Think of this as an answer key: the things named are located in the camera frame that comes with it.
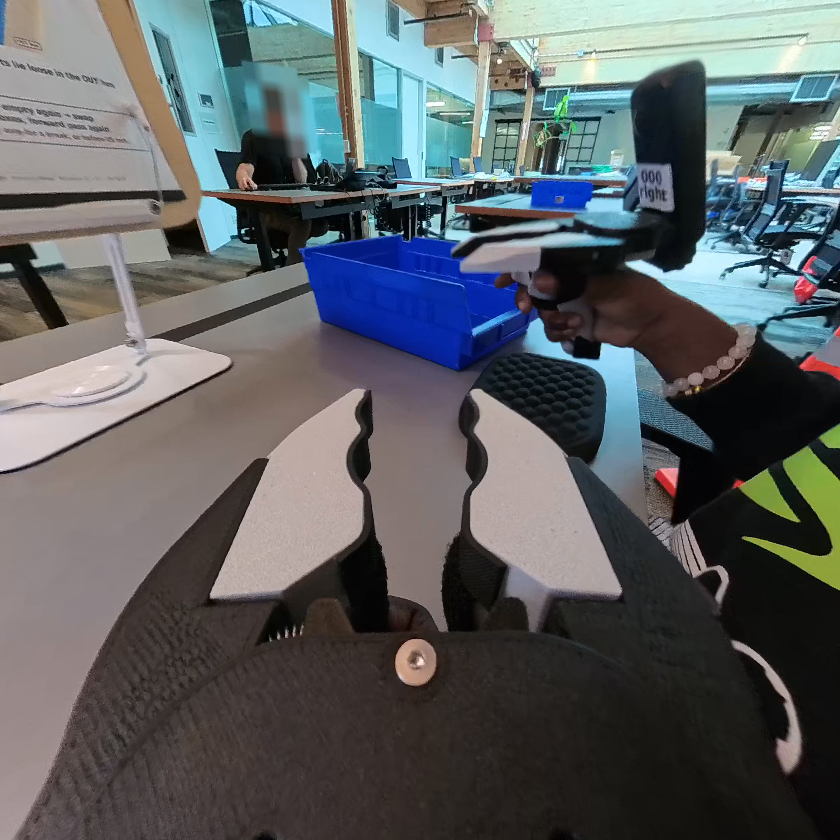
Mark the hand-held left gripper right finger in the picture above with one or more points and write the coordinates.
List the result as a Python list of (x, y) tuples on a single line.
[(544, 518)]

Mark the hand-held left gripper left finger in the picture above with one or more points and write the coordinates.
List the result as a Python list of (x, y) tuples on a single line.
[(289, 518)]

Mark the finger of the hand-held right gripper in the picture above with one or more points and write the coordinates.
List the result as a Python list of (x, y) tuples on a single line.
[(512, 235), (525, 256)]

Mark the blue plastic bin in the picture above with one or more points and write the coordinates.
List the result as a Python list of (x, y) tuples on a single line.
[(561, 195), (380, 295)]

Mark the person's right forearm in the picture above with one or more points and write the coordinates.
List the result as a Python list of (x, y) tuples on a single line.
[(754, 407)]

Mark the person's right hand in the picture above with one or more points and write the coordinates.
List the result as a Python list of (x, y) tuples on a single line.
[(649, 315)]

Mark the wood-topped office desk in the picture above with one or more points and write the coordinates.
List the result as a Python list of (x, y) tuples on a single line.
[(512, 208), (295, 195)]

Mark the black honeycomb wrist rest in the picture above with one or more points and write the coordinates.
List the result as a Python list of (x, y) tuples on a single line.
[(544, 400)]

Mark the green hanging plant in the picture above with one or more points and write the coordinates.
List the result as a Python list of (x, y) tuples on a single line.
[(558, 118)]

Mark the row of black office chairs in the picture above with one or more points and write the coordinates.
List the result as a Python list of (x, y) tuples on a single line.
[(768, 216)]

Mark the black white patterned pants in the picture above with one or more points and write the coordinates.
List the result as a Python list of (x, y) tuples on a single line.
[(679, 548)]

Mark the black chair armrest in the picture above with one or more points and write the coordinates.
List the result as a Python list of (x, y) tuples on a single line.
[(676, 423)]

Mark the black backpack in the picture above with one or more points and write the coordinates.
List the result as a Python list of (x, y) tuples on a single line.
[(328, 172)]

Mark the white poster stand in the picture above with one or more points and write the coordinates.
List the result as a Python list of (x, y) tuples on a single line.
[(131, 387)]

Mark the black keyboard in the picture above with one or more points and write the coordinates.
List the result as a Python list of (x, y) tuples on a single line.
[(282, 186)]

